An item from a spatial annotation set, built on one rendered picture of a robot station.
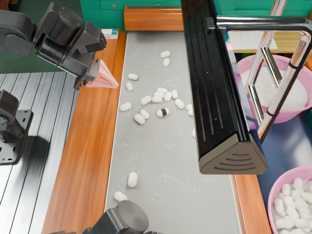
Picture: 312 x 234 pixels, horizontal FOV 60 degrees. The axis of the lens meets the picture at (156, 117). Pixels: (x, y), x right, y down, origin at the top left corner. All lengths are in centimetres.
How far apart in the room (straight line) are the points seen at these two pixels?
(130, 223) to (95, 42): 38
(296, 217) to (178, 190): 26
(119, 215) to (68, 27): 39
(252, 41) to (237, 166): 77
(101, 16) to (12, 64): 143
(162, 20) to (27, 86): 54
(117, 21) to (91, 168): 62
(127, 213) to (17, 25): 43
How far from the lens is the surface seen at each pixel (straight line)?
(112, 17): 109
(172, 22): 102
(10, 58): 250
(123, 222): 41
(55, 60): 66
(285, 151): 88
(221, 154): 31
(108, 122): 76
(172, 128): 76
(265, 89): 94
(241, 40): 105
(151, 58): 99
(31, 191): 81
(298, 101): 95
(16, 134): 90
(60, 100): 99
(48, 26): 63
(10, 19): 66
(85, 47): 63
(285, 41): 111
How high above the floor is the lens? 134
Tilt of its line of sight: 50 degrees down
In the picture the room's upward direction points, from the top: straight up
